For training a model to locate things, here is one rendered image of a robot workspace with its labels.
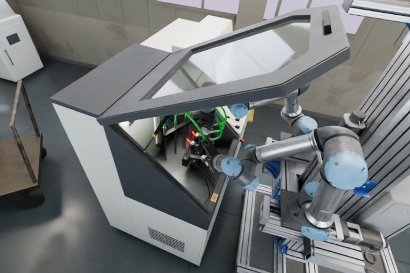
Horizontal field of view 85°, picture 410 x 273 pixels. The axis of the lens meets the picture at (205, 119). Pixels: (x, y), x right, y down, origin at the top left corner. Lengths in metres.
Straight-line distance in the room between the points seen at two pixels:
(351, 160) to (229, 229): 1.73
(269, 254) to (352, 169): 1.47
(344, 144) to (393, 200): 0.69
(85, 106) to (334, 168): 1.03
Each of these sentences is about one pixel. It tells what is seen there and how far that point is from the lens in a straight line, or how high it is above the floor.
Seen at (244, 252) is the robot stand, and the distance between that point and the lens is 2.11.
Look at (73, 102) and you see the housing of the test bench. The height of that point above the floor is 1.50.
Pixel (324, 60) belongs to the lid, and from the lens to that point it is 0.69.
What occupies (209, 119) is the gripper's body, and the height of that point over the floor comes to 1.36.
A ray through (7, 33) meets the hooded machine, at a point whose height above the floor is 0.73.
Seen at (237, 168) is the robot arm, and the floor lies 1.44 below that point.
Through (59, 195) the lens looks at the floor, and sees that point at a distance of 2.78.
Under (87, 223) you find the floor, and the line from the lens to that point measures 2.52.
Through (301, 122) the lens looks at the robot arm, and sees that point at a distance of 1.56.
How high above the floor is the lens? 2.19
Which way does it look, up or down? 42 degrees down
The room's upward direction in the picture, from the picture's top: 7 degrees clockwise
